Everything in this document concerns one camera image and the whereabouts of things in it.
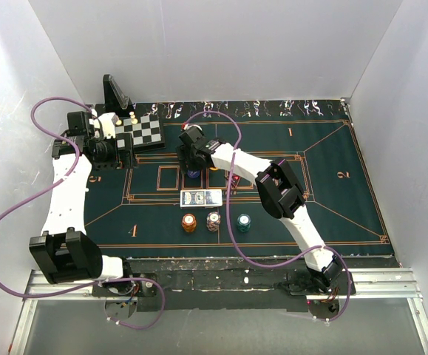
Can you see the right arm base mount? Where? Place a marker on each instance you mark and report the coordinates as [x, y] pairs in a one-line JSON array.
[[322, 302]]

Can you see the green poker chip stack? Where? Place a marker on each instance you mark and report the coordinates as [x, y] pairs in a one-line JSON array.
[[244, 223]]

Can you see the blue playing card box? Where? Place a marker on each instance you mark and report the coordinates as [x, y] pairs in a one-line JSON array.
[[201, 198]]

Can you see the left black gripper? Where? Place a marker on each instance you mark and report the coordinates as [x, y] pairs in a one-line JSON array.
[[114, 163]]

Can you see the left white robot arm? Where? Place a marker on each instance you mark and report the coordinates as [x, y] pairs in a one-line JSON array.
[[63, 251]]

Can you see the cream chess pawn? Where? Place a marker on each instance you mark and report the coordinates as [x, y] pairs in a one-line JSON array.
[[133, 118]]

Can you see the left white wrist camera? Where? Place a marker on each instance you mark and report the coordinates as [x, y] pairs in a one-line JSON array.
[[104, 126]]

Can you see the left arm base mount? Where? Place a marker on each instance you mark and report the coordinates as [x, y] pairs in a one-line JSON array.
[[124, 289]]

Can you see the blue small blind button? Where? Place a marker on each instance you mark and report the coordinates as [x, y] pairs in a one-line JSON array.
[[193, 174]]

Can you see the orange poker chip stack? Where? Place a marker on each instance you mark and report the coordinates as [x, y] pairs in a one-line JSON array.
[[189, 223]]

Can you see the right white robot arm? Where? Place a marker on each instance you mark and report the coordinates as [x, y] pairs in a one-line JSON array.
[[280, 192]]

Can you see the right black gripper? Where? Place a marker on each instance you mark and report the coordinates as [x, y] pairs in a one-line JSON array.
[[183, 154]]

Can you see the small chess board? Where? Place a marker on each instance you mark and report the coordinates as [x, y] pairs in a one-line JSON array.
[[147, 133]]

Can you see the aluminium rail frame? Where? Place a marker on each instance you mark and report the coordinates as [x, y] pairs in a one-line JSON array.
[[385, 315]]

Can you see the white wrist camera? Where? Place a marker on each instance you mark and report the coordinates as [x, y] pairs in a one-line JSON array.
[[104, 126], [194, 125]]

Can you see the black triangular stand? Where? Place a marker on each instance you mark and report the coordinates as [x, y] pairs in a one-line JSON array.
[[114, 98]]

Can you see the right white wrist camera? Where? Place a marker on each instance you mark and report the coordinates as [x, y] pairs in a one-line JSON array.
[[194, 125]]

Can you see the green poker table mat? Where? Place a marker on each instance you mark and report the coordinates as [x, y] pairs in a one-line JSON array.
[[136, 213]]

